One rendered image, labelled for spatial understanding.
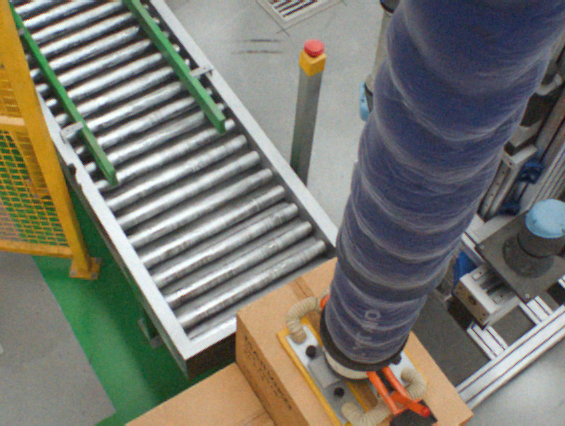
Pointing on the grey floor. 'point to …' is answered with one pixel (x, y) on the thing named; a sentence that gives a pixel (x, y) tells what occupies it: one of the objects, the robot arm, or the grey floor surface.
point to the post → (306, 113)
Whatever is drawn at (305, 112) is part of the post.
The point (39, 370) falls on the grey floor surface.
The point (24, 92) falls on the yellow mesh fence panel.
